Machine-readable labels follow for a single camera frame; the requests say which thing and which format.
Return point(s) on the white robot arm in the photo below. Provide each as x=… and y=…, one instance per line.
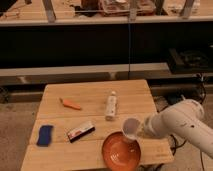
x=184, y=119

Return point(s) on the orange ceramic bowl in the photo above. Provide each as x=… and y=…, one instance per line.
x=119, y=155

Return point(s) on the white plastic bottle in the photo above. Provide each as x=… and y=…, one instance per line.
x=110, y=111

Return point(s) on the orange carrot toy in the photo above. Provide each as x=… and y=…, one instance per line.
x=70, y=104

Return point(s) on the wooden table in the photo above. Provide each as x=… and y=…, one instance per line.
x=74, y=119

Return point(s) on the black and white eraser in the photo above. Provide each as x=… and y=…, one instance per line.
x=80, y=131

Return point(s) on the cluttered tray on bench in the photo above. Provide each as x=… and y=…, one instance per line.
x=122, y=7

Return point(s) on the blue sponge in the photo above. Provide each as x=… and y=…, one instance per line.
x=45, y=135

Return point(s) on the black box on shelf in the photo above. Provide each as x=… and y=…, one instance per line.
x=190, y=61

